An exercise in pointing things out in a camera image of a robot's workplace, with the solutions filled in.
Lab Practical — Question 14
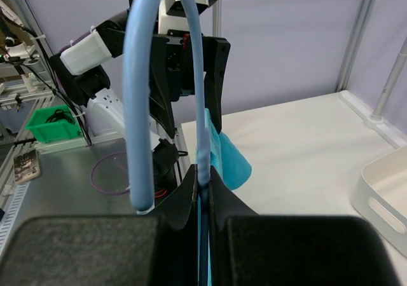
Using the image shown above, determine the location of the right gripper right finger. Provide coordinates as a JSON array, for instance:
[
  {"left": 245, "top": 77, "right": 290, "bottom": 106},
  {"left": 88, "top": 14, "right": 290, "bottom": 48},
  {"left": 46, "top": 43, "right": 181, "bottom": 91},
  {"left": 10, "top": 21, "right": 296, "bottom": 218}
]
[{"left": 209, "top": 169, "right": 400, "bottom": 285}]

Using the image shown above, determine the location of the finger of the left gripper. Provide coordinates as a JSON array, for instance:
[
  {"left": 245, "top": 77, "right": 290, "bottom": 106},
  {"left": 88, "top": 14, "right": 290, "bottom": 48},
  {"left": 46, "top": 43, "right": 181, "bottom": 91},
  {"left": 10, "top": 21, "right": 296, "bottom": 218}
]
[
  {"left": 149, "top": 35, "right": 175, "bottom": 137},
  {"left": 203, "top": 36, "right": 231, "bottom": 132}
]

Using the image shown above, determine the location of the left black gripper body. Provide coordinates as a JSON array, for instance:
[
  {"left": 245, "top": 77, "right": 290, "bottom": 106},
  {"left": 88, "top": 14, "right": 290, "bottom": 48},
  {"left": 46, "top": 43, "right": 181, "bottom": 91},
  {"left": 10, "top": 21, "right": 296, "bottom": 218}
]
[{"left": 154, "top": 33, "right": 195, "bottom": 102}]

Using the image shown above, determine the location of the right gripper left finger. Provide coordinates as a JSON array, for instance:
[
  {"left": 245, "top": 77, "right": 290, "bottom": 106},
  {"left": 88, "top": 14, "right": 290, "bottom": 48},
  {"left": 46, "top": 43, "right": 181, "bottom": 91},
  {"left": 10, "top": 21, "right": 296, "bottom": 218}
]
[{"left": 1, "top": 165, "right": 198, "bottom": 285}]

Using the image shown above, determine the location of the light blue wire hanger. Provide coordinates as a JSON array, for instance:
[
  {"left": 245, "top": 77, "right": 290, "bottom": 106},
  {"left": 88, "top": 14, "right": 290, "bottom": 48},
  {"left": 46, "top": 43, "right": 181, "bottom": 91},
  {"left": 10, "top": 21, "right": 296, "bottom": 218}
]
[{"left": 122, "top": 0, "right": 213, "bottom": 215}]

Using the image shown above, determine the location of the turquoise t shirt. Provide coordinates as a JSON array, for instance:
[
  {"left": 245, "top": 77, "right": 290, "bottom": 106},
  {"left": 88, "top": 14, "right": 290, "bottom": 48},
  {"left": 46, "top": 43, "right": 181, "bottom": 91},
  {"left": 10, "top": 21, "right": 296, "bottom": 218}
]
[{"left": 194, "top": 107, "right": 253, "bottom": 286}]

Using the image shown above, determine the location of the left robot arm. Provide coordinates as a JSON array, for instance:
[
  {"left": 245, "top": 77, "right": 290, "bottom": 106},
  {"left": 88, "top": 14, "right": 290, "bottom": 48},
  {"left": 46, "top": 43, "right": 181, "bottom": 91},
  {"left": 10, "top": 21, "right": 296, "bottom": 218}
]
[{"left": 50, "top": 11, "right": 231, "bottom": 137}]

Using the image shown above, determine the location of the green plastic bin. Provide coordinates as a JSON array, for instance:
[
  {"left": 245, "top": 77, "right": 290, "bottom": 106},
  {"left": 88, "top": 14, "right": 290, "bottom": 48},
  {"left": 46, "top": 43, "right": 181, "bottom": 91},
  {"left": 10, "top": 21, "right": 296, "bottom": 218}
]
[{"left": 25, "top": 105, "right": 82, "bottom": 143}]

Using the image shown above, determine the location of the white plastic bin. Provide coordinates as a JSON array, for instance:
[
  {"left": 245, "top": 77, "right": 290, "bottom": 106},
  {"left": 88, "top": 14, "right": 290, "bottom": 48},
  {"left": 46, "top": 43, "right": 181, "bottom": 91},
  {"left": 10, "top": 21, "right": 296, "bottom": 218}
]
[{"left": 351, "top": 146, "right": 406, "bottom": 256}]

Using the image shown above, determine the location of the white clothes rack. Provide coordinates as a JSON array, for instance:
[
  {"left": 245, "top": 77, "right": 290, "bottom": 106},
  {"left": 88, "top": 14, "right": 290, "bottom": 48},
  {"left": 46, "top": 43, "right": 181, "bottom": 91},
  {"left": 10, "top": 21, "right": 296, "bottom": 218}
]
[{"left": 339, "top": 39, "right": 406, "bottom": 149}]

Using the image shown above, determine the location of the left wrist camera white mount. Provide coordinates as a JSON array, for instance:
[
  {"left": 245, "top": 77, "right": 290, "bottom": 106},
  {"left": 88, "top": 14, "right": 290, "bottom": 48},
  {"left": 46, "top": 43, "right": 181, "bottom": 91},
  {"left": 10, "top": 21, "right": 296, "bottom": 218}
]
[{"left": 156, "top": 0, "right": 217, "bottom": 36}]

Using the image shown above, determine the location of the white slotted cable duct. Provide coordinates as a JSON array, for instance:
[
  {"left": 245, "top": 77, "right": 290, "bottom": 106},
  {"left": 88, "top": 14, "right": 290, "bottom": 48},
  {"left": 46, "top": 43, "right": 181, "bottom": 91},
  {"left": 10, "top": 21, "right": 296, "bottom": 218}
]
[{"left": 0, "top": 182, "right": 30, "bottom": 254}]

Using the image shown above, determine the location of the aluminium frame post right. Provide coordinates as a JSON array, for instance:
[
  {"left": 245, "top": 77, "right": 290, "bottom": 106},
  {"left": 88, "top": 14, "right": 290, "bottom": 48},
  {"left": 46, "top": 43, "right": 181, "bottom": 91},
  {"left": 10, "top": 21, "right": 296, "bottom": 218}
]
[{"left": 335, "top": 0, "right": 375, "bottom": 92}]

